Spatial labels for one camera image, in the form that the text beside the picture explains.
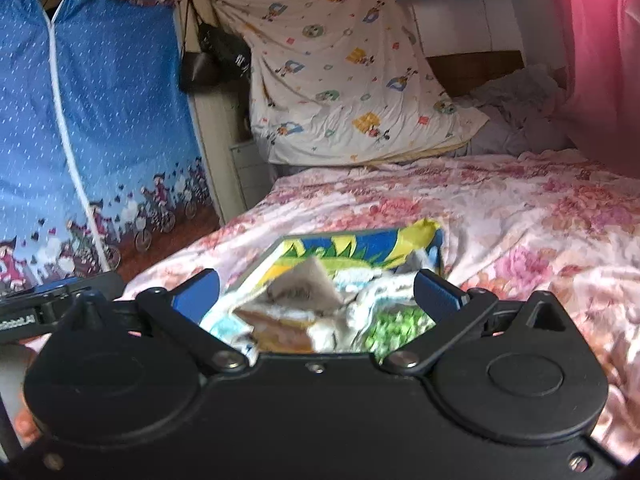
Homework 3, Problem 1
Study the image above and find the pink curtain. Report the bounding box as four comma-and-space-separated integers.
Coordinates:
537, 0, 640, 178

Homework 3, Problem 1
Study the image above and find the floral bedsheet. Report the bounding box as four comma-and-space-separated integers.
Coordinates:
20, 150, 640, 463

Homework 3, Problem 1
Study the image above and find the beige wooden cabinet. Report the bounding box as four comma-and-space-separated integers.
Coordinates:
175, 0, 251, 226

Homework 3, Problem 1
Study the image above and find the black bag with white print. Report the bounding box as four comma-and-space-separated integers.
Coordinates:
197, 22, 253, 86

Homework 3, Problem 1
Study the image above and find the person's left hand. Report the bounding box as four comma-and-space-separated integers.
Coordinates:
12, 392, 41, 448

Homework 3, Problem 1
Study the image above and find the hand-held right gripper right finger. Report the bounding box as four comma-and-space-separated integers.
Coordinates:
382, 269, 568, 375

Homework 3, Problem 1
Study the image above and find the jar of green paper stars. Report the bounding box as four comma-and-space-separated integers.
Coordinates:
367, 305, 438, 361

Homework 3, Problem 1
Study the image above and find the blue printed wardrobe cover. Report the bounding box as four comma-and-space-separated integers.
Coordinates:
0, 0, 223, 296

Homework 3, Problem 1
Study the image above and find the white patterned cloth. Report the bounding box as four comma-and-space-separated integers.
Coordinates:
340, 260, 431, 311

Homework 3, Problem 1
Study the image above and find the grey crumpled cloth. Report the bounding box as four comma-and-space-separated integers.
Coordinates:
452, 62, 576, 158

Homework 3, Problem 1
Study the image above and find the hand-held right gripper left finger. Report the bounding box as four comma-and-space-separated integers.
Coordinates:
60, 269, 249, 374

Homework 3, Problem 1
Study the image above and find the wooden headboard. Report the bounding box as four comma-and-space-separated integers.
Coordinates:
427, 50, 526, 98

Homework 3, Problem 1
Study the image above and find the colourful printed cardboard box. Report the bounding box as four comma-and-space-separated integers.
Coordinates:
235, 227, 446, 311

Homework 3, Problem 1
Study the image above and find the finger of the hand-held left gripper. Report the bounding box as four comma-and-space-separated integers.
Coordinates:
31, 272, 126, 306

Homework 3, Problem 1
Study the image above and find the cartoon print pillow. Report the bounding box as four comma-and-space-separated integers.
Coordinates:
210, 0, 491, 166

